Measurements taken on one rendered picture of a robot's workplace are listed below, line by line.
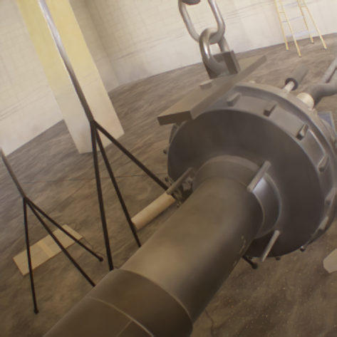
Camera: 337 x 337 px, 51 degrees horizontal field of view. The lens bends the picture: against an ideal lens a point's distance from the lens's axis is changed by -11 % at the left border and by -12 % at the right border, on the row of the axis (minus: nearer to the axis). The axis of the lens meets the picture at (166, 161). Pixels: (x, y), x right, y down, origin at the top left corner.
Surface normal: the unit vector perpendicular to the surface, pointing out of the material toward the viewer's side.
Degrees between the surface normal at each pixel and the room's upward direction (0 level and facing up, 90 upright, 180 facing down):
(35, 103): 90
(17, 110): 90
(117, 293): 15
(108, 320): 28
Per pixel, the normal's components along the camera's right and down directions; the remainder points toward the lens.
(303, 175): -0.27, 0.34
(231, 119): -0.57, 0.13
